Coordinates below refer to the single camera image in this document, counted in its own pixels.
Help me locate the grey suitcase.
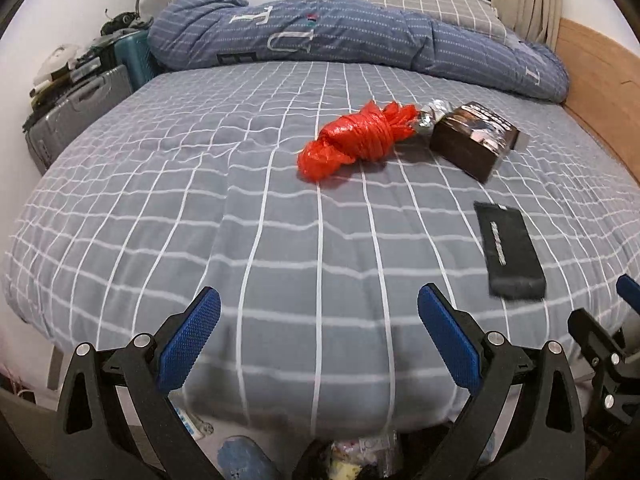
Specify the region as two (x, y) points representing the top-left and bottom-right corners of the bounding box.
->
(22, 65), (133, 176)

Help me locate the clear printed plastic packet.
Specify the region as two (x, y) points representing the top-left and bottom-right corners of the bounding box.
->
(345, 435), (402, 478)

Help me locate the silver foil wrapper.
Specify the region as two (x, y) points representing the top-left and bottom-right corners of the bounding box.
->
(412, 99), (457, 137)

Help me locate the black pouch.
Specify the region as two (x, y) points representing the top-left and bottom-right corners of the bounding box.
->
(473, 201), (547, 301)

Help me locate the beige curtain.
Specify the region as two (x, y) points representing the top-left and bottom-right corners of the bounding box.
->
(492, 0), (564, 51)

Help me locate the teal suitcase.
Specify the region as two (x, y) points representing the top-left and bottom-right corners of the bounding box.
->
(112, 30), (162, 94)

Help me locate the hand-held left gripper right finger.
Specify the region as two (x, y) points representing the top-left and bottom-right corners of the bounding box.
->
(417, 282), (586, 480)

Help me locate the trash bin with black bag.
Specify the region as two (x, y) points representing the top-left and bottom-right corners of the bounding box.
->
(292, 432), (481, 480)

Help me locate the red plastic bag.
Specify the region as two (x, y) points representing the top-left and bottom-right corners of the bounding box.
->
(297, 100), (421, 182)

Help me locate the brown cardboard box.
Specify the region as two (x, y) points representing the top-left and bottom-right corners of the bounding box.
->
(429, 101), (530, 183)

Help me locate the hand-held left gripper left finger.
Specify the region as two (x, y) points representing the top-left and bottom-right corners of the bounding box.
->
(56, 286), (222, 480)

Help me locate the blue fluffy slipper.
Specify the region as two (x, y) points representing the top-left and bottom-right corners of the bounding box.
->
(217, 436), (281, 480)

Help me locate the clutter on suitcase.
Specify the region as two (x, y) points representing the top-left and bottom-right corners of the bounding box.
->
(29, 9), (153, 107)

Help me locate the grey checked pillow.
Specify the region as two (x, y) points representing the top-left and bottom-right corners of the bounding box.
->
(361, 0), (523, 43)

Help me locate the grey checked bed sheet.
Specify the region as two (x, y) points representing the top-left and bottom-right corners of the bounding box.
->
(2, 60), (640, 437)

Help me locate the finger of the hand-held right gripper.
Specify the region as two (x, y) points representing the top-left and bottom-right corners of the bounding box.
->
(616, 274), (640, 317)
(567, 308), (628, 413)

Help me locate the blue striped duvet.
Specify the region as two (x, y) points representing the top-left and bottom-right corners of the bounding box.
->
(147, 0), (571, 104)

